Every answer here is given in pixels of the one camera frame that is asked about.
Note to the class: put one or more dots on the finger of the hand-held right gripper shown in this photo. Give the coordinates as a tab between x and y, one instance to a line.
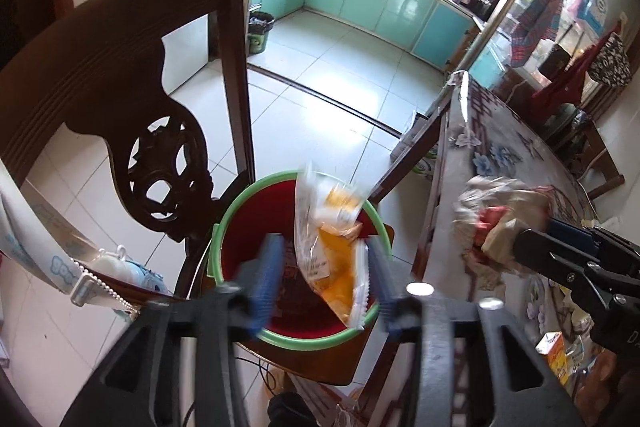
570	234
540	252

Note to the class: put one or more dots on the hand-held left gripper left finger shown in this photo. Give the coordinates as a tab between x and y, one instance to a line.
265	287

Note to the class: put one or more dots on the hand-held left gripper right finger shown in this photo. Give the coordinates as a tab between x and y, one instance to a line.
386	302

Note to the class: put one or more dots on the red bucket with green rim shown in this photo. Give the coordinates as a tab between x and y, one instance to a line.
235	252

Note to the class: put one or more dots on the mixed wrapper wad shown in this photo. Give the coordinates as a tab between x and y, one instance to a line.
500	217

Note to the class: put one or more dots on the clear orange snack wrapper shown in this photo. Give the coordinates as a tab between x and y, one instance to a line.
335	277

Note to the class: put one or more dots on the small orange box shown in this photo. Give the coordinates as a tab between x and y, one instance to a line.
554	352

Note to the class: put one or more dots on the plain wooden chair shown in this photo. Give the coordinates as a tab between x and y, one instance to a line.
600	157

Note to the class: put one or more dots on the floral plastic tablecloth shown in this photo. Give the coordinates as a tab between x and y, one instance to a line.
505	147

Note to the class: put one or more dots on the white blue pouch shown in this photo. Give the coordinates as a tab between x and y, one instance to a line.
135	274

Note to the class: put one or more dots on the red hanging garment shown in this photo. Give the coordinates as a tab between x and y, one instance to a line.
560	92

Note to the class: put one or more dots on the white green carton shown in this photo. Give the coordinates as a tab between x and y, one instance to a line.
407	142

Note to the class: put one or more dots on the black hanging bag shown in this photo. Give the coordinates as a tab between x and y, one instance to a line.
554	59

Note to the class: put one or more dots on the black white patterned bag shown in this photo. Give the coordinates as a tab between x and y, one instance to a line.
610	59

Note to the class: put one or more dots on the plaid hanging cloth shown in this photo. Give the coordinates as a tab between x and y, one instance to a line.
537	22

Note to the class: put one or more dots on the blue white tissue pack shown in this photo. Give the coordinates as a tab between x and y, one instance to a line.
597	7

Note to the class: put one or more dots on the black kitchen waste bin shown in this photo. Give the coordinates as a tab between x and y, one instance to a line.
260	34

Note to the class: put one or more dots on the dark carved wooden chair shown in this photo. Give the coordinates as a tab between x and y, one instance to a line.
100	57

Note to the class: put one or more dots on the teal kitchen cabinets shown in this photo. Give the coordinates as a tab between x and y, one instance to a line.
375	2

